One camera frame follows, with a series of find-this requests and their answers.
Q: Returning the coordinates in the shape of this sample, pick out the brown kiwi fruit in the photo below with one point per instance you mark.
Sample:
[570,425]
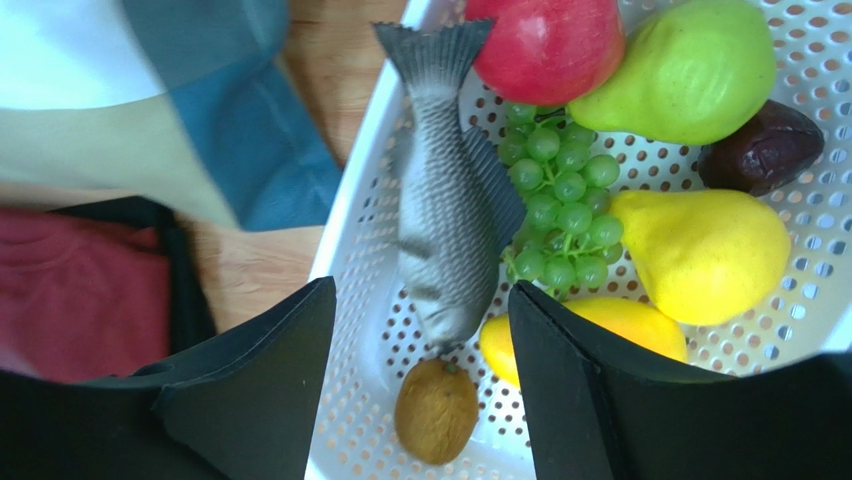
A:
[436,411]

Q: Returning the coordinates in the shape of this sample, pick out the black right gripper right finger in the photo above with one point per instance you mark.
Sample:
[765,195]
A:
[601,407]

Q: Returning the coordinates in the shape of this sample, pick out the yellow pear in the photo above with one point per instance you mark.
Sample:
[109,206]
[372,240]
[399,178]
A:
[703,257]

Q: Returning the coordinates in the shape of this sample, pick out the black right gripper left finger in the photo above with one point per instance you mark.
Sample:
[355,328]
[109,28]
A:
[241,405]

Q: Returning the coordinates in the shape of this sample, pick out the dark purple date fruit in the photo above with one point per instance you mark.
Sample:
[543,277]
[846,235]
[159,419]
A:
[769,151]

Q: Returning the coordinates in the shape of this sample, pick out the blue beige checkered pillow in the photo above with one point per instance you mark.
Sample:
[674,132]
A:
[178,101]

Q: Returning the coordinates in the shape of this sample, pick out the grey toy fish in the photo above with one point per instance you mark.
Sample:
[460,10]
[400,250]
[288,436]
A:
[458,209]

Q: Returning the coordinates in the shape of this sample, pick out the orange yellow mango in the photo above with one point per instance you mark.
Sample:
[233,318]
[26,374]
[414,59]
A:
[633,320]

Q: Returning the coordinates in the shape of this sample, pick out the black folded cloth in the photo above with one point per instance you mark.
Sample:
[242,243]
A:
[191,320]

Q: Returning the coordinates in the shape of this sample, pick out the white perforated plastic basket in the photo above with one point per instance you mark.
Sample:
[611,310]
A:
[377,340]

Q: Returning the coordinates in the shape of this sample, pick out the green grape bunch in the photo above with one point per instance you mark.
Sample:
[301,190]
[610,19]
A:
[568,239]

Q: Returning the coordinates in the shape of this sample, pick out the dark red folded cloth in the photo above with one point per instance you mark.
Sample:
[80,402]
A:
[81,299]

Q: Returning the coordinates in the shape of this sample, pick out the red apple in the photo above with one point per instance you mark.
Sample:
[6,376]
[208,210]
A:
[548,52]

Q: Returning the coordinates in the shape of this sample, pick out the green pear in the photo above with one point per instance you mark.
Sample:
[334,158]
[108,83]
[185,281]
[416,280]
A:
[692,74]

